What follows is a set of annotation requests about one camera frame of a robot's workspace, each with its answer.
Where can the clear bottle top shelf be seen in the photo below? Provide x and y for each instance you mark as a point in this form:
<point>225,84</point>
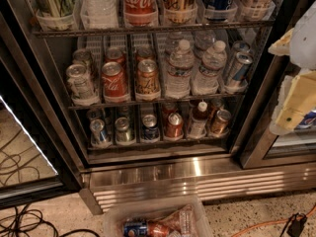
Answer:
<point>99,14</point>

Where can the red coca-cola can middle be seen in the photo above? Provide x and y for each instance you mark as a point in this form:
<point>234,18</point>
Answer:
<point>114,80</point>

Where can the pepsi can behind right door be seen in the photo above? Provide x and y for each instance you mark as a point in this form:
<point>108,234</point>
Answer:
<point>308,120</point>

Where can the clear water bottle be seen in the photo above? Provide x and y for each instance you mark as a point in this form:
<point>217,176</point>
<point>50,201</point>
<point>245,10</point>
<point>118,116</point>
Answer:
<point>179,70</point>
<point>212,62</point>

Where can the blue pepsi can in bin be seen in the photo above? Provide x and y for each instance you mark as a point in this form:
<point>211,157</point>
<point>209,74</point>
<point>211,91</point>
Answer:
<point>137,228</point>

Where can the red can bottom shelf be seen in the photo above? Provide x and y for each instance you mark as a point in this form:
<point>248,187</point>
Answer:
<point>174,126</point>

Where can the silver white can middle shelf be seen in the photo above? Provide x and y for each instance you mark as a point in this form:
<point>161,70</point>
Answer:
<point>80,82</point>

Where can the clear water bottle right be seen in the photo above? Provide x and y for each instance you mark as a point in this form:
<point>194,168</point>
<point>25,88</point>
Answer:
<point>212,62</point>

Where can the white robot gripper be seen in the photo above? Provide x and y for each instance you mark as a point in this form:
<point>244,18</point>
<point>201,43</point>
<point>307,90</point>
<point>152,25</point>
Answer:
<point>304,41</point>

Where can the black plug on floor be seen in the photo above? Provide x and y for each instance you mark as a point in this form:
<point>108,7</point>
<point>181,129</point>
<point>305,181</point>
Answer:
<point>297,225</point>

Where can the glass fridge door right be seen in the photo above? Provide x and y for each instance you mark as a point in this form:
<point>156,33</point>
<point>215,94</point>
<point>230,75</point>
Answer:
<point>256,146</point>

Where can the silver blue can bottom left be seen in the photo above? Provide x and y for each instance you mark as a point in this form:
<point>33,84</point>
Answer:
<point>99,131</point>

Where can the silver blue slim can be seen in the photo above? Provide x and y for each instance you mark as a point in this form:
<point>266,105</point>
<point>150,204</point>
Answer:
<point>239,67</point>

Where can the orange can middle shelf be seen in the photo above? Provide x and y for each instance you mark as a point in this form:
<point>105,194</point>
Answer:
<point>147,77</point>

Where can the clear water bottle left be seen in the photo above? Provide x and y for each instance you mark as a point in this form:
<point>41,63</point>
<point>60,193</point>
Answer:
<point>179,70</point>

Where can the clear plastic bin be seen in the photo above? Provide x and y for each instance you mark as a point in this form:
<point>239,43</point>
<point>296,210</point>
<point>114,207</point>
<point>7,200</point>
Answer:
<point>156,208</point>

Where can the glass fridge door left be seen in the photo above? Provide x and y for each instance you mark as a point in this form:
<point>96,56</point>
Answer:
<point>31,168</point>

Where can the red coca-cola bottle top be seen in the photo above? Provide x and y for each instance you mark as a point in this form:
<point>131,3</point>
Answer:
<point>138,12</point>

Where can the small white-capped bottle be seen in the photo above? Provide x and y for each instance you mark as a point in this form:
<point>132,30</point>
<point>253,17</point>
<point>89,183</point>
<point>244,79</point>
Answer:
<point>198,120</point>

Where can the blue pepsi can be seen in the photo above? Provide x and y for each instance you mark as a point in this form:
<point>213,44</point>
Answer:
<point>150,130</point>
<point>137,228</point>

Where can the green silver can bottom shelf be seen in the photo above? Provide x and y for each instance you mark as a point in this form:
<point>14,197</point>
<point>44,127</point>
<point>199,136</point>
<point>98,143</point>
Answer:
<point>123,130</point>

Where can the bronze can bottom right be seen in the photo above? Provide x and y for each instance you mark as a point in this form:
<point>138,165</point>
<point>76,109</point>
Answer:
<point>220,122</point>

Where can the plastic bottle in bin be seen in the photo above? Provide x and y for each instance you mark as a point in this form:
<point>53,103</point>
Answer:
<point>180,223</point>

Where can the glass fridge door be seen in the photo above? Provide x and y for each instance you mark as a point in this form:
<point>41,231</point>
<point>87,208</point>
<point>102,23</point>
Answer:
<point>31,168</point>
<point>256,146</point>

